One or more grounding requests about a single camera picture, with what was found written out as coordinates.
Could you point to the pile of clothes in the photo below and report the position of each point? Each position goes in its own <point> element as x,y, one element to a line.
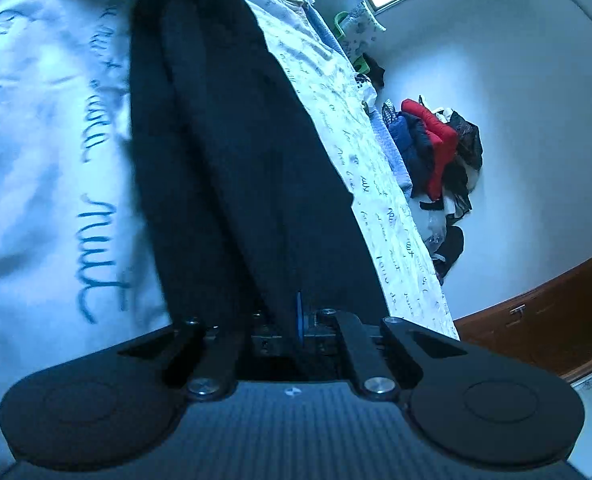
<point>443,154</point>

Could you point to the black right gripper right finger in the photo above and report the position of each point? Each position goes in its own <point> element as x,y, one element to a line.
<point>474,405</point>

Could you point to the black pants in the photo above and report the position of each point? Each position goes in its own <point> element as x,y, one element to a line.
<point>244,208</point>

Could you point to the floral pillow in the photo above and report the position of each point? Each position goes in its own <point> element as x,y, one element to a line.
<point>356,30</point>

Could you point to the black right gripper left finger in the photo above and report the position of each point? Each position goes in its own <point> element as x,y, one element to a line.
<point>117,404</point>

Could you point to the brown wooden door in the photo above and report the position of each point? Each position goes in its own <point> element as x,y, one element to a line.
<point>550,326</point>

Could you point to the light blue quilted mattress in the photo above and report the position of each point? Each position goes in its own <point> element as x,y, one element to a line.
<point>368,99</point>

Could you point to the white bedsheet with blue script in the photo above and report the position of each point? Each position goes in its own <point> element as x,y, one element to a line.
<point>76,270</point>

